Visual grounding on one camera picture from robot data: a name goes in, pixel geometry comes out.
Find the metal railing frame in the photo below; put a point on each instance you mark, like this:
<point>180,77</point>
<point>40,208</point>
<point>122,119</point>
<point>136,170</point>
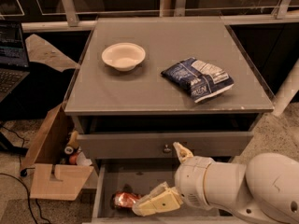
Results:
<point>75,15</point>

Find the items inside cardboard box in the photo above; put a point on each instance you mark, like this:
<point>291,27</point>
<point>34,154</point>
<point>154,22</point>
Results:
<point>72,153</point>

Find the white bowl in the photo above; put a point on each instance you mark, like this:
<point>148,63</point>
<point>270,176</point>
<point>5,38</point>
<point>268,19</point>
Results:
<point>123,56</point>

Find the grey cabinet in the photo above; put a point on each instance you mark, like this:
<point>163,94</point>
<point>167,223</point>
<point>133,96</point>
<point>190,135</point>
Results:
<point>105,100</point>

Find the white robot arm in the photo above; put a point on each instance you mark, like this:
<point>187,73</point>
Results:
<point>264,191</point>

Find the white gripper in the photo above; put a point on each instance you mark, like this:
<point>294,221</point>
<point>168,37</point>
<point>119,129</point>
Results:
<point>191,180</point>

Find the blue chip bag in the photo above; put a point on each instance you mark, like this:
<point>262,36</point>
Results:
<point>199,79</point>

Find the grey top drawer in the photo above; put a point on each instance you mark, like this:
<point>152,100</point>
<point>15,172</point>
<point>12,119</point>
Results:
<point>150,145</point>

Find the grey open middle drawer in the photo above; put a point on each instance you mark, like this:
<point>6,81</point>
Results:
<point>141,176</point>

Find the brown cardboard box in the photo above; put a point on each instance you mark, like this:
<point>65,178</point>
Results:
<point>52,180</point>

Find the open black laptop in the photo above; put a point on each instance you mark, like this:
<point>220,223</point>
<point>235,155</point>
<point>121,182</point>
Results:
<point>14,61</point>

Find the round metal drawer knob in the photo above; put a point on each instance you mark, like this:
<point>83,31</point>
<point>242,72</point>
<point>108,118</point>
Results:
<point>167,149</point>

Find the red coke can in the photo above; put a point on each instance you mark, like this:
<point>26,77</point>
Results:
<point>124,199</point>

